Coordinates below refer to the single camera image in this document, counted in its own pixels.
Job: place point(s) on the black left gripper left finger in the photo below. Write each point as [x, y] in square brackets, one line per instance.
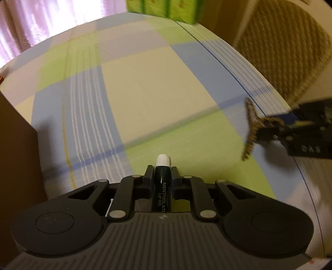
[125, 193]

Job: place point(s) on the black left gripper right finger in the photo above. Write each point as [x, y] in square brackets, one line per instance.
[194, 190]

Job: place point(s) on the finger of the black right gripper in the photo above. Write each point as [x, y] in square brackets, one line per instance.
[289, 118]
[269, 131]

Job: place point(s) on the brown striped hair claw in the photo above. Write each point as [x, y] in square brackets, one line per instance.
[253, 119]

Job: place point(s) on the dark green lip gel tube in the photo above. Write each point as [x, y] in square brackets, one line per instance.
[162, 184]

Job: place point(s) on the checked pastel tablecloth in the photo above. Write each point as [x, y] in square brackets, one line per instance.
[108, 96]

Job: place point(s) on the brown cardboard box white inside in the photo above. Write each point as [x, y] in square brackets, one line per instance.
[21, 175]

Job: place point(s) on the green tissue pack bundle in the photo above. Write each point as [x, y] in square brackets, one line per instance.
[186, 11]

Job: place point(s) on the purple curtain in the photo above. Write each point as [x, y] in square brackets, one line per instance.
[27, 23]

